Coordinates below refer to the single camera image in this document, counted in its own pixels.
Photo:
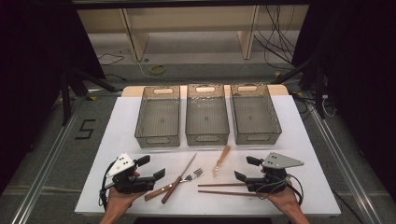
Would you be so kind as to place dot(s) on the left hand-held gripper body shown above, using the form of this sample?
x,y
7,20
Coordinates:
x,y
130,183

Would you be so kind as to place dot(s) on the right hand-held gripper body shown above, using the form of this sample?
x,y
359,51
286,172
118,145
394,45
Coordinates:
x,y
274,182

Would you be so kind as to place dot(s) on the brown wooden chopstick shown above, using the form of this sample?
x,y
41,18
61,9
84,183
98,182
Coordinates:
x,y
224,192
218,185

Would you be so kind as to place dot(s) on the smoky transparent plastic bin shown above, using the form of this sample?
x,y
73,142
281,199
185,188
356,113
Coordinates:
x,y
158,118
207,118
255,116

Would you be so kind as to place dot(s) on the person's left hand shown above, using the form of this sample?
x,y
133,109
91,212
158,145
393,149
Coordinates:
x,y
120,200

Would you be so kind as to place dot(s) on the person's right hand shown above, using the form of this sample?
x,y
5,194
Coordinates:
x,y
288,199

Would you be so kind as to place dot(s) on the white table cover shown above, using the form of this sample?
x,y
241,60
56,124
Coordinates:
x,y
199,205

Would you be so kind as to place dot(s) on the yellow tape roll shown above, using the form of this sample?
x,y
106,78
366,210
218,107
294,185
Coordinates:
x,y
158,69

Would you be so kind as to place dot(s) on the black metal stand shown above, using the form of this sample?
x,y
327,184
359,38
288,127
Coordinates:
x,y
319,90
67,99

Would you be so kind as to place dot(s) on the black curtain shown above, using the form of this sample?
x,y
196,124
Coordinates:
x,y
358,77
34,77

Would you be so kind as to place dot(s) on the aluminium floor rail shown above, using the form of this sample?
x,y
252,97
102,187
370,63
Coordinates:
x,y
345,161
46,161

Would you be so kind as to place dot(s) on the beige wooden shelf frame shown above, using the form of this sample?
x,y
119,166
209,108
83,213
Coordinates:
x,y
193,18

